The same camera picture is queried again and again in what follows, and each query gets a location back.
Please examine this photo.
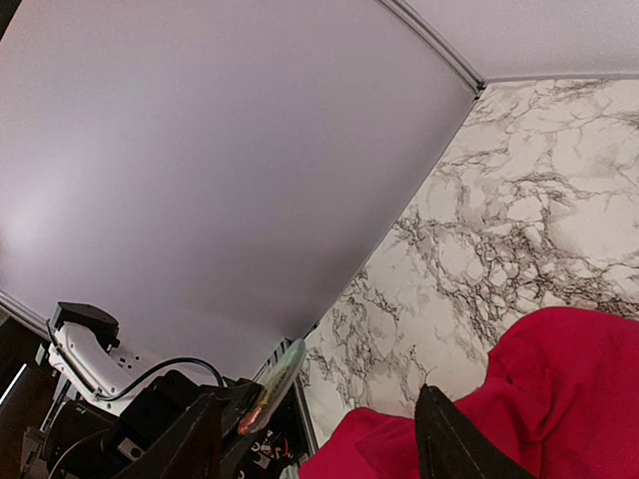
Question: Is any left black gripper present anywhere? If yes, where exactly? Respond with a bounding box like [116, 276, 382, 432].
[220, 379, 300, 478]

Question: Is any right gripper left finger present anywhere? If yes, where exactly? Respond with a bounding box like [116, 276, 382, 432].
[114, 394, 222, 479]

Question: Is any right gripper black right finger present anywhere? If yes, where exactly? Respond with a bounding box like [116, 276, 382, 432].
[414, 384, 532, 479]

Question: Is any red t-shirt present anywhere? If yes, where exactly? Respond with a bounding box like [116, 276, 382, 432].
[300, 307, 638, 478]

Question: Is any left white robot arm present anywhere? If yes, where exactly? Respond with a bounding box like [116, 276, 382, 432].
[36, 302, 306, 478]

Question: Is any left aluminium frame post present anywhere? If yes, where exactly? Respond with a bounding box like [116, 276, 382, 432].
[378, 0, 486, 100]

